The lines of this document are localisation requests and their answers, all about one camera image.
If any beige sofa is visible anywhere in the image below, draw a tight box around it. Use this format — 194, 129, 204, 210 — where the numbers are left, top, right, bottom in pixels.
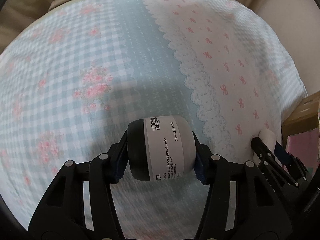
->
257, 0, 319, 94

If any cardboard box with pink flaps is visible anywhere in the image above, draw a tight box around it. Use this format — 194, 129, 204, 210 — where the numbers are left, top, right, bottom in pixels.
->
281, 92, 319, 175

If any white earbuds case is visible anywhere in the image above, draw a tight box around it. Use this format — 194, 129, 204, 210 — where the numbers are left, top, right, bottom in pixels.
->
251, 129, 277, 165

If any grey black cosmetic jar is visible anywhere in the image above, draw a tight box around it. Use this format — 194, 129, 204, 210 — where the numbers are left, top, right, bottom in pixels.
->
127, 115, 196, 181

